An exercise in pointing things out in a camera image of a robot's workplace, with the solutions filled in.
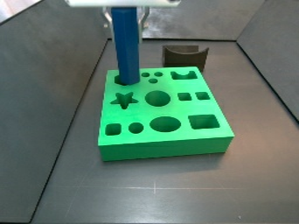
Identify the green foam shape board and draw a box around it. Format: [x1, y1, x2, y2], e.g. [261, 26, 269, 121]
[98, 66, 234, 161]

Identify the white gripper plate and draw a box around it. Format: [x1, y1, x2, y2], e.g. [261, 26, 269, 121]
[66, 0, 182, 42]

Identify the dark grey curved block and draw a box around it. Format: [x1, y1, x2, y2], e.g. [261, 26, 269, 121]
[163, 45, 210, 72]

